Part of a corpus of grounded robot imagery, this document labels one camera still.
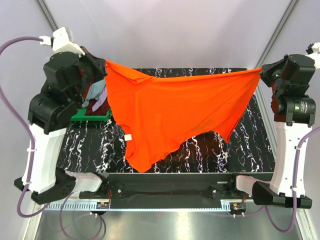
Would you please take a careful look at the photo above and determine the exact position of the orange t shirt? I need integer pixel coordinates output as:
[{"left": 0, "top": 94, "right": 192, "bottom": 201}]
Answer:
[{"left": 105, "top": 61, "right": 260, "bottom": 173}]

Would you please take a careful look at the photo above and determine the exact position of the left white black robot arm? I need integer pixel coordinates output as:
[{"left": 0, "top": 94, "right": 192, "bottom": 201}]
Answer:
[{"left": 14, "top": 47, "right": 108, "bottom": 205}]

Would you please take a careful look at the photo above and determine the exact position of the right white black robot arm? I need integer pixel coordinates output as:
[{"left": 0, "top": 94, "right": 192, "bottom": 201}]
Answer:
[{"left": 227, "top": 52, "right": 320, "bottom": 209}]

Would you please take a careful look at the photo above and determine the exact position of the grey-blue t shirt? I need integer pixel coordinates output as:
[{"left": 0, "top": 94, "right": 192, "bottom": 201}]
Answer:
[{"left": 82, "top": 80, "right": 106, "bottom": 108}]

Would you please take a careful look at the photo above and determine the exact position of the lilac t shirt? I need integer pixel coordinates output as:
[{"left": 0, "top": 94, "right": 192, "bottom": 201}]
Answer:
[{"left": 92, "top": 86, "right": 108, "bottom": 112}]

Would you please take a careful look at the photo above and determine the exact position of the dark red t shirt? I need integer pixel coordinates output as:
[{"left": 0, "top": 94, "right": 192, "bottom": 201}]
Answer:
[{"left": 85, "top": 99, "right": 111, "bottom": 116}]

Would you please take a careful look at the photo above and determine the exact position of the green plastic tray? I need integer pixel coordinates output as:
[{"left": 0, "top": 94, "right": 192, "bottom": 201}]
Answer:
[{"left": 70, "top": 108, "right": 111, "bottom": 122}]

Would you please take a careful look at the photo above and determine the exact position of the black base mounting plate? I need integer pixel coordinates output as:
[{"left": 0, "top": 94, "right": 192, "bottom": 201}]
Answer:
[{"left": 78, "top": 172, "right": 257, "bottom": 210}]

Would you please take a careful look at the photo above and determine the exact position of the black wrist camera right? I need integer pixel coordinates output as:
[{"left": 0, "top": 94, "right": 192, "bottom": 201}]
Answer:
[{"left": 306, "top": 42, "right": 320, "bottom": 70}]

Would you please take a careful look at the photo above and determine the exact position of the left aluminium corner post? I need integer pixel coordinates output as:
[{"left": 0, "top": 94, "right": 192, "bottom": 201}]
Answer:
[{"left": 35, "top": 0, "right": 59, "bottom": 32}]

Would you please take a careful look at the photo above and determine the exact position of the aluminium corner post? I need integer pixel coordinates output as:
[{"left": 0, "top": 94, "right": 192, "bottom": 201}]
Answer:
[
  {"left": 255, "top": 0, "right": 300, "bottom": 68},
  {"left": 35, "top": 0, "right": 59, "bottom": 32}
]

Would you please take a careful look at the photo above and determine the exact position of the right aluminium corner post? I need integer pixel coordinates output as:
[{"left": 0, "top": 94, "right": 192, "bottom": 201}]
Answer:
[{"left": 255, "top": 0, "right": 300, "bottom": 68}]

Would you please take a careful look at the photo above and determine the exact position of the white slotted cable duct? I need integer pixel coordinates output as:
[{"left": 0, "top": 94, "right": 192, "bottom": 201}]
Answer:
[{"left": 46, "top": 201, "right": 231, "bottom": 212}]

